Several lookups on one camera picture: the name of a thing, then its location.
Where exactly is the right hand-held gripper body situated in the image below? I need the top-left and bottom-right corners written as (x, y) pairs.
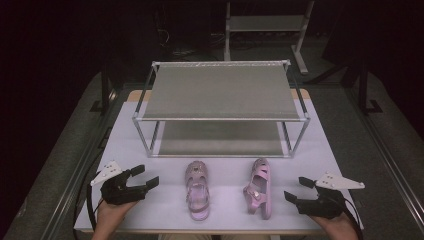
top-left (295, 171), bottom-right (365, 220)

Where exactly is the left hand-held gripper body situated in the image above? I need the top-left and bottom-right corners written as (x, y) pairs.
top-left (90, 160), bottom-right (148, 206)

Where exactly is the pink sandal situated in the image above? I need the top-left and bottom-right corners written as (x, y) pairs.
top-left (242, 157), bottom-right (272, 221)
top-left (184, 160), bottom-right (211, 222)

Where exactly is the grey two-tier shoe rack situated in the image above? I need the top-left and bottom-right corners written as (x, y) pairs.
top-left (131, 59), bottom-right (312, 159)

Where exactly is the person's left hand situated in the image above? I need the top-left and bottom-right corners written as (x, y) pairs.
top-left (96, 198), bottom-right (138, 232)

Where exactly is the person's right hand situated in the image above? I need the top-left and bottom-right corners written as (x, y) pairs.
top-left (308, 212), bottom-right (360, 240)

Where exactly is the black metal stand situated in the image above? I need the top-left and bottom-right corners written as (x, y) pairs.
top-left (355, 58), bottom-right (384, 116)
top-left (89, 61), bottom-right (118, 115)

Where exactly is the white metal stand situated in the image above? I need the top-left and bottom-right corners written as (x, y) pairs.
top-left (223, 0), bottom-right (316, 75)

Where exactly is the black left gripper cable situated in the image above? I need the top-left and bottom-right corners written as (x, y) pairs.
top-left (85, 172), bottom-right (103, 232)

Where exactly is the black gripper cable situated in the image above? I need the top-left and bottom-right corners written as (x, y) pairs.
top-left (342, 197), bottom-right (365, 240)
top-left (85, 172), bottom-right (103, 232)

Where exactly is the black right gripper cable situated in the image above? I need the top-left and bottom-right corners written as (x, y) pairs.
top-left (342, 197), bottom-right (365, 240)

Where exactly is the tangle of cables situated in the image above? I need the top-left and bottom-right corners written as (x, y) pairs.
top-left (155, 28), bottom-right (196, 58)

